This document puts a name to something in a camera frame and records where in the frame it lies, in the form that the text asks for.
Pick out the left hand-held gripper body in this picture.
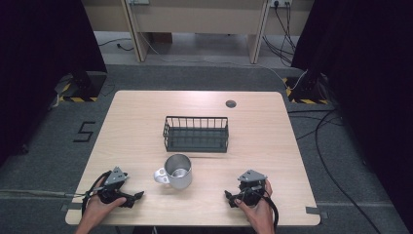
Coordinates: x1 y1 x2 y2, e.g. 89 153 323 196
95 166 136 209

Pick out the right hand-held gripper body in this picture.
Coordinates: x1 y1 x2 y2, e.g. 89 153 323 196
237 169 273 207

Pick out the silver metal cup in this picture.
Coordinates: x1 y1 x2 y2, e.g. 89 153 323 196
153 153 194 191

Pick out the black wire basket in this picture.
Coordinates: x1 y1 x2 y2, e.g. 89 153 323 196
162 115 230 154

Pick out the person's left hand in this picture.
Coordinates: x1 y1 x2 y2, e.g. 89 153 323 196
81 176 128 226

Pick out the person's right hand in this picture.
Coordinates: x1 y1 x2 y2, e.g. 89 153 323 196
234 179 276 228

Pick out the grey tape strip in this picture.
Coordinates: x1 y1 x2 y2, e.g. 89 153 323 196
59 202 84 213
305 206 329 220

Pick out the black stand base striped tape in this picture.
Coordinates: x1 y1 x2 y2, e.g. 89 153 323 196
54 70 109 103
282 74 329 105

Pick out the dark curtain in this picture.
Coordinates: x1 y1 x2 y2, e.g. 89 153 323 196
0 0 108 169
291 0 413 225

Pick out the beige desk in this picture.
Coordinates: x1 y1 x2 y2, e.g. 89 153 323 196
81 0 316 64

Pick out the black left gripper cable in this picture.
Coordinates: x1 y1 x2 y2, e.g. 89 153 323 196
81 171 113 217

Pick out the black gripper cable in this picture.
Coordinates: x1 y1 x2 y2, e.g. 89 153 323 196
241 187 281 233
81 171 113 217

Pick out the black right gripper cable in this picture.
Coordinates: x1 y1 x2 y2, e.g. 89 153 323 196
241 187 281 233

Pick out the grey sleeved cable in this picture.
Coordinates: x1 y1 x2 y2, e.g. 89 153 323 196
0 186 105 199

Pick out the long black floor cable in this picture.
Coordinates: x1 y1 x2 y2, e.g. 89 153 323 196
287 108 383 234

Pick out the black floor cable with plug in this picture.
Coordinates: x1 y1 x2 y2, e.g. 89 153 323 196
97 38 135 53

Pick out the bundle of black wall cables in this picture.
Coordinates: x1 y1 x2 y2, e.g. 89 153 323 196
261 2 298 68

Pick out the white wall socket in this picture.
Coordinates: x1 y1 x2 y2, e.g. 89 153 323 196
269 0 293 9

